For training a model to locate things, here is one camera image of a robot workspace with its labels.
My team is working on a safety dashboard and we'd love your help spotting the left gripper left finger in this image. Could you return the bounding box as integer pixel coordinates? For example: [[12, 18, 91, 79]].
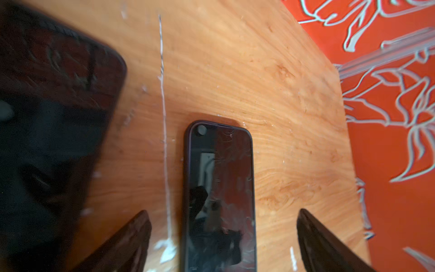
[[72, 210, 152, 272]]

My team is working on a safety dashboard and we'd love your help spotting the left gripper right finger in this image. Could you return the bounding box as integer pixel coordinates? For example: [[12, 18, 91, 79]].
[[296, 209, 374, 272]]

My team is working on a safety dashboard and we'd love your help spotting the black smartphone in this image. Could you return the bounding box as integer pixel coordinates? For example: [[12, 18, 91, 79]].
[[1, 1, 127, 272], [180, 120, 257, 272]]

